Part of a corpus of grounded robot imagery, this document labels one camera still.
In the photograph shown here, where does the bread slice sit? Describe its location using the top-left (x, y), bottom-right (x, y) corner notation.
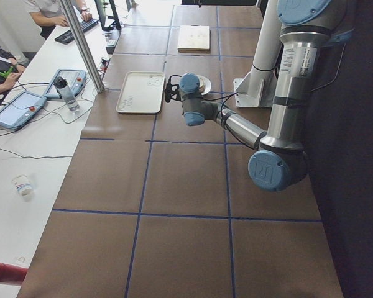
top-left (198, 76), bottom-right (206, 93)

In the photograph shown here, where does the white round plate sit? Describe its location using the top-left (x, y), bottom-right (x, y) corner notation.
top-left (198, 75), bottom-right (212, 95)

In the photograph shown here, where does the black keyboard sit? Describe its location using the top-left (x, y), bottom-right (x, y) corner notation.
top-left (53, 18), bottom-right (99, 44)

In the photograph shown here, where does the paper cup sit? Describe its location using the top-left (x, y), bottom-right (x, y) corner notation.
top-left (12, 175), bottom-right (33, 198)

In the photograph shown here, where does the far teach pendant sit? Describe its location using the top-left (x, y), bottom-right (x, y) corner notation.
top-left (43, 69), bottom-right (86, 101)

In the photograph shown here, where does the seated person white shirt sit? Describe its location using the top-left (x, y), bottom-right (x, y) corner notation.
top-left (23, 0), bottom-right (96, 40)

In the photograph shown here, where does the red cylinder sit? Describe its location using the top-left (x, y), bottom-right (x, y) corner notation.
top-left (0, 263), bottom-right (28, 286)

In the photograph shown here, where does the clear water bottle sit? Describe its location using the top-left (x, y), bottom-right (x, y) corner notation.
top-left (53, 76), bottom-right (80, 112)

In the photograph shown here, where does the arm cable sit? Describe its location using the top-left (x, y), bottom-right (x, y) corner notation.
top-left (201, 91), bottom-right (252, 147)

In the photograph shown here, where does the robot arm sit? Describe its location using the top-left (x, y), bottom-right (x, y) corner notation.
top-left (177, 1), bottom-right (356, 191)

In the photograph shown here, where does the aluminium frame post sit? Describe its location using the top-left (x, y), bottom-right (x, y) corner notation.
top-left (60, 0), bottom-right (105, 93)

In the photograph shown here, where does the near teach pendant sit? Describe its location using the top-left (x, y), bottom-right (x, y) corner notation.
top-left (0, 91), bottom-right (47, 130)

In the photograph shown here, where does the cream bear serving tray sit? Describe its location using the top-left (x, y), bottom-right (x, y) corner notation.
top-left (116, 71), bottom-right (165, 114)

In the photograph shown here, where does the wooden cutting board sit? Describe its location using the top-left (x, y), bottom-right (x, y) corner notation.
top-left (177, 25), bottom-right (210, 52)

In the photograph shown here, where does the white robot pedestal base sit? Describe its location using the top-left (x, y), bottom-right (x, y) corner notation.
top-left (234, 0), bottom-right (282, 107)

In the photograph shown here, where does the teach pendant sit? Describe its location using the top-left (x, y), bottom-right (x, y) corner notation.
top-left (43, 69), bottom-right (86, 101)
top-left (0, 91), bottom-right (47, 130)

